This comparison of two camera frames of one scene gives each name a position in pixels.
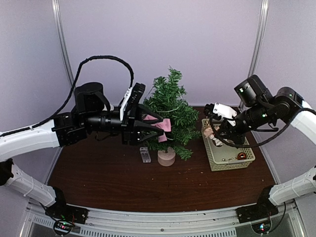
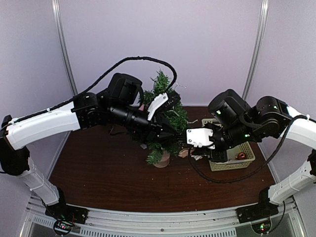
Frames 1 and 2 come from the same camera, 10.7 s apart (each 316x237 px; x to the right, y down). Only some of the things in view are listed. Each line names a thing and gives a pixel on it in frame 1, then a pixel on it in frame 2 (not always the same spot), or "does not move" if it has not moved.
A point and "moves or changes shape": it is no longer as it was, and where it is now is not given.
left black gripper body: [127, 124] -> [155, 125]
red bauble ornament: [241, 156] does not move
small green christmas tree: [167, 100] moves or changes shape
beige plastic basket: [226, 157] does not move
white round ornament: [217, 141] moves or changes shape
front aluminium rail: [121, 222] does not move
